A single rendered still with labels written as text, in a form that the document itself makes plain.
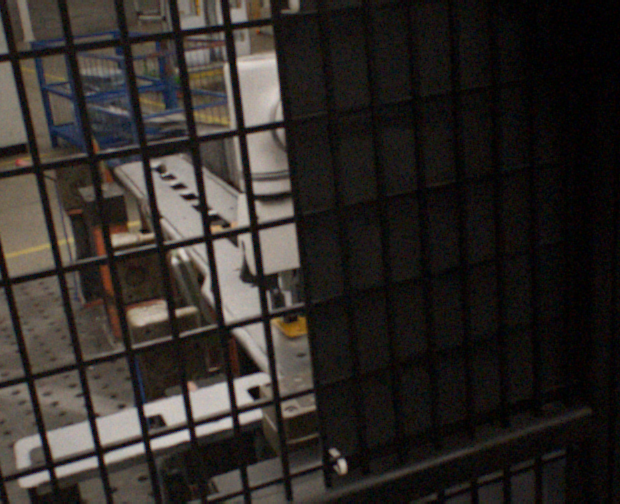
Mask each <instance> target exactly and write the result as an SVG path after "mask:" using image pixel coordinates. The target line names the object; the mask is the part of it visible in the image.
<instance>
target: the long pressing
mask: <svg viewBox="0 0 620 504"><path fill-rule="evenodd" d="M150 162H151V168H156V167H158V164H160V163H161V162H162V163H164V164H165V165H166V168H167V172H168V173H166V174H159V172H158V173H155V172H153V171H152V173H153V179H154V185H155V191H156V197H157V203H158V208H159V209H160V211H161V214H162V216H163V219H161V222H162V225H163V227H164V230H165V232H166V233H167V235H168V236H169V237H170V238H171V239H172V240H178V239H182V238H187V237H192V236H196V235H201V234H203V232H202V223H201V216H200V213H198V212H197V211H196V210H195V209H194V208H193V207H192V206H196V205H199V203H198V200H193V201H185V200H184V199H183V198H182V197H181V195H185V194H191V193H192V194H194V195H195V196H197V190H196V184H195V177H194V170H193V164H192V159H191V158H190V157H189V156H187V155H186V154H182V153H179V154H176V155H174V156H169V157H164V158H158V159H153V160H150ZM181 169H182V170H181ZM202 169H203V175H204V182H205V189H206V195H207V202H208V207H209V208H211V209H212V211H209V215H212V214H217V215H219V216H220V217H221V218H222V219H223V220H225V219H226V220H227V221H230V222H231V223H234V222H238V200H239V196H240V195H241V194H240V193H239V192H237V191H236V190H234V189H233V188H232V187H230V186H229V185H227V184H226V183H225V182H223V181H222V180H221V179H219V178H218V177H216V176H215V175H214V174H212V173H211V172H209V171H208V170H207V169H205V168H204V167H202ZM114 173H115V175H116V176H117V177H118V178H119V179H120V180H121V181H122V183H123V184H124V185H125V186H126V187H127V188H128V190H129V191H130V192H131V193H132V194H133V195H134V196H135V198H136V199H137V200H138V201H140V199H141V198H142V197H145V196H147V192H146V186H145V181H144V175H143V169H142V163H141V162H137V163H131V164H126V165H123V166H120V167H117V168H116V169H115V170H114ZM166 175H172V176H173V177H174V178H176V180H171V181H163V180H162V179H161V178H160V177H161V176H166ZM175 184H183V185H184V186H185V187H186V188H187V189H184V190H179V191H174V190H173V189H172V188H171V187H170V186H171V185H175ZM231 208H233V209H231ZM184 218H186V219H184ZM213 243H214V249H215V256H216V263H217V269H218V276H219V283H220V290H221V296H222V303H223V310H224V316H225V322H228V321H232V320H236V319H240V318H244V317H248V316H252V315H256V314H260V313H261V310H260V302H259V295H258V287H252V286H257V285H253V284H245V283H243V282H242V281H241V280H240V279H239V274H240V270H241V266H242V262H241V258H240V251H239V248H236V247H235V246H234V245H233V244H232V243H231V242H230V241H228V240H227V239H221V240H217V241H213ZM182 249H183V250H184V252H185V254H186V255H188V256H189V257H190V258H191V259H192V261H193V263H194V264H195V266H196V268H197V269H198V270H199V272H200V273H201V274H202V275H203V276H204V277H205V282H204V284H203V287H202V290H201V293H202V295H203V298H204V300H205V302H206V303H207V304H208V306H209V307H210V308H211V309H212V311H213V312H214V313H215V308H214V302H213V295H212V288H211V282H210V275H209V269H208V262H207V256H206V249H205V243H203V244H199V245H194V246H189V247H185V248H182ZM236 269H240V270H238V271H235V270H236ZM271 327H272V335H273V342H274V350H275V358H276V366H277V373H278V379H281V378H284V377H288V376H292V375H295V374H299V373H302V372H306V371H309V370H311V364H310V355H309V347H308V338H307V333H304V334H300V335H296V336H292V337H289V336H287V335H286V334H285V333H284V332H283V331H282V330H281V329H280V328H279V327H278V326H277V324H276V323H275V322H274V321H273V320H271ZM229 332H230V333H231V334H232V336H233V337H234V338H235V339H236V341H237V342H238V343H239V344H240V346H241V347H242V348H243V349H244V351H245V352H246V353H247V354H248V356H249V357H250V358H251V359H252V361H253V362H254V363H255V364H256V366H257V367H258V368H259V369H260V371H261V372H262V373H267V374H269V370H268V362H267V355H266V347H265V340H264V332H263V325H262V323H258V324H254V325H250V326H246V327H242V328H238V329H234V330H230V331H229ZM300 354H304V355H305V356H304V357H298V355H300Z"/></svg>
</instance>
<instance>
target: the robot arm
mask: <svg viewBox="0 0 620 504"><path fill-rule="evenodd" d="M237 63H238V71H239V79H240V87H241V94H242V102H243V110H244V118H245V125H246V126H250V125H255V124H261V123H267V122H272V121H278V120H283V119H282V110H281V101H280V92H279V83H278V75H277V66H276V57H275V54H261V55H252V56H246V57H242V58H238V59H237ZM224 71H225V78H226V86H227V93H228V100H229V108H230V115H231V122H232V129H233V128H236V121H235V114H234V106H233V99H232V91H231V84H230V76H229V69H228V63H227V64H226V65H225V67H224ZM247 141H248V149H249V156H250V164H251V172H252V180H253V187H254V195H255V203H256V211H257V218H258V222H261V221H266V220H270V219H275V218H280V217H284V216H289V215H293V206H292V198H291V189H290V180H289V171H288V162H287V154H286V145H285V136H284V128H283V129H278V130H272V131H267V132H261V133H255V134H250V135H247ZM234 144H235V152H236V159H237V166H238V173H239V181H240V188H241V190H242V191H244V192H245V189H244V182H243V174H242V167H241V159H240V152H239V144H238V137H234ZM247 224H249V219H248V212H247V204H246V197H245V194H242V195H240V196H239V200H238V226H242V225H247ZM259 234H260V242H261V249H262V257H263V265H264V273H265V280H266V288H267V291H269V295H270V303H271V310H275V309H279V308H283V307H286V299H285V295H284V294H283V293H282V292H281V288H280V284H279V277H278V272H279V271H284V270H288V269H291V270H292V279H293V280H292V283H290V285H289V287H290V295H291V304H292V305H295V304H299V303H303V294H302V285H301V277H300V268H299V259H298V250H297V241H296V233H295V224H290V225H285V226H281V227H276V228H271V229H267V230H262V231H259ZM238 238H239V251H240V258H241V262H242V266H241V270H240V274H239V279H240V280H241V281H242V282H243V283H245V284H253V285H257V280H256V272H255V265H254V257H253V249H252V242H251V234H250V233H249V234H244V235H240V236H238Z"/></svg>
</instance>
